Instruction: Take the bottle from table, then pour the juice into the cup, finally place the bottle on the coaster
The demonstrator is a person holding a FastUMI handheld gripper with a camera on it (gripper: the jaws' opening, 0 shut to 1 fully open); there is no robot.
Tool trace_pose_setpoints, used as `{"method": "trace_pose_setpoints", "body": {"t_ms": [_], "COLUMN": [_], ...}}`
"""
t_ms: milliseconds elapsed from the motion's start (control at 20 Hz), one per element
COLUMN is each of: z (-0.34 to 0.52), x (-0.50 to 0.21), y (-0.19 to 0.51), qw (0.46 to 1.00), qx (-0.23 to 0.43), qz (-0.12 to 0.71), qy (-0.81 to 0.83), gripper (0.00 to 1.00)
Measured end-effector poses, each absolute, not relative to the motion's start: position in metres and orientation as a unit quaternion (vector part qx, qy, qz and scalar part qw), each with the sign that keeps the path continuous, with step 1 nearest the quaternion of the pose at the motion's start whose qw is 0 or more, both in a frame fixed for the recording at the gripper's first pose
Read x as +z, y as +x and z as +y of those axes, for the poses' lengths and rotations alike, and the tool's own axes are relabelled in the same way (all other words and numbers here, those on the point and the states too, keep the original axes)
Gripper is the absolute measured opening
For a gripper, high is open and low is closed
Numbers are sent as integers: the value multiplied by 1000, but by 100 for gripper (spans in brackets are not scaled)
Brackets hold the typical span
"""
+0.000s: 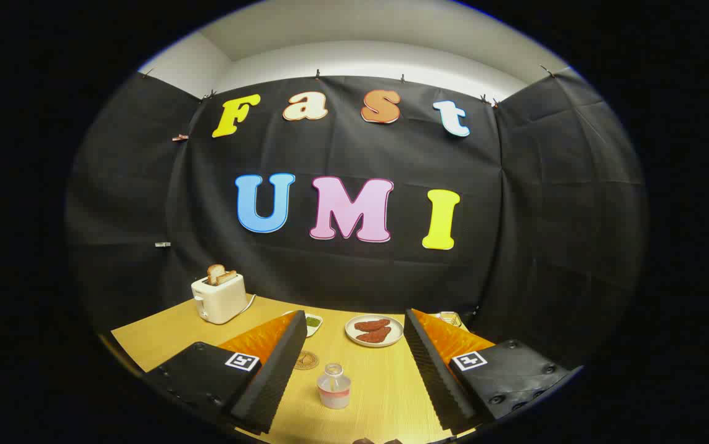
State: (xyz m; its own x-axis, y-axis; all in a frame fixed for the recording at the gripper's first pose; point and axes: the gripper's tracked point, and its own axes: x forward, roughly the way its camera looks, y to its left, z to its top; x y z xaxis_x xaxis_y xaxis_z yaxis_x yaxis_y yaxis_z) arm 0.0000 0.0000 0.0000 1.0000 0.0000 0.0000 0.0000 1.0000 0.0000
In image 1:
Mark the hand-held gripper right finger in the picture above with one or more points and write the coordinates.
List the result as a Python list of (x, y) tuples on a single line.
[(438, 376)]

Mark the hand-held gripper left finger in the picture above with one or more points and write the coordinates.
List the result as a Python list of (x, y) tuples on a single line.
[(271, 382)]

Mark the round wooden coaster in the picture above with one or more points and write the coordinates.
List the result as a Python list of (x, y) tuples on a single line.
[(307, 360)]

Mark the clear juice bottle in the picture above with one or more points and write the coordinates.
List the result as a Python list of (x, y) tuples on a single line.
[(334, 391)]

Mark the wooden table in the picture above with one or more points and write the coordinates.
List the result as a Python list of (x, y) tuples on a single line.
[(379, 382)]

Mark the white round plate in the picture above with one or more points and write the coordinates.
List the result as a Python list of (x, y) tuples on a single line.
[(391, 336)]

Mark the white divided bean dish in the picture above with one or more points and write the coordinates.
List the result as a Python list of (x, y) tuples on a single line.
[(313, 322)]

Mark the red meat slice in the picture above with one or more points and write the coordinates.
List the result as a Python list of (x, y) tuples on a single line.
[(374, 335), (372, 324)]

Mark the white toaster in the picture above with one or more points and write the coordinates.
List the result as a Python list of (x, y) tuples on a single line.
[(222, 299)]

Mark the toast slice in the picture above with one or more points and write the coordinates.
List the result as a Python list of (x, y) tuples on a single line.
[(227, 277), (214, 272)]

